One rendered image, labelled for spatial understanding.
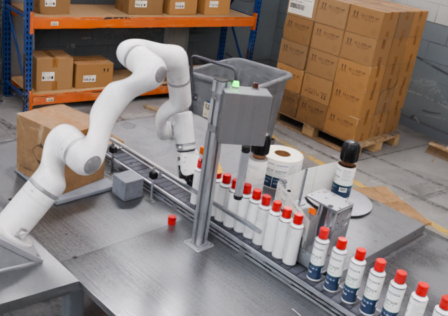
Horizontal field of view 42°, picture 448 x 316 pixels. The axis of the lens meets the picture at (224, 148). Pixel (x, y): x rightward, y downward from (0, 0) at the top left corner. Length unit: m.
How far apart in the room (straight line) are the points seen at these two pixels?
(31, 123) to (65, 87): 3.39
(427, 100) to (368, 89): 1.46
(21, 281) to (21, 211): 0.23
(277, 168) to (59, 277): 1.12
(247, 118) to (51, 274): 0.85
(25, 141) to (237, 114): 1.02
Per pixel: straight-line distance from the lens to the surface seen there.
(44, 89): 5.89
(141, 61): 2.05
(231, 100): 2.00
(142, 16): 6.10
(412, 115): 7.04
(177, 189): 2.59
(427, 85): 6.91
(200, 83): 4.73
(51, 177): 2.09
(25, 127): 2.62
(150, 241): 2.30
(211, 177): 2.17
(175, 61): 2.17
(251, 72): 5.33
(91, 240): 2.28
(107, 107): 2.07
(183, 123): 2.41
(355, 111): 5.63
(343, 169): 2.64
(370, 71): 5.51
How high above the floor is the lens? 2.05
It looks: 22 degrees down
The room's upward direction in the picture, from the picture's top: 9 degrees clockwise
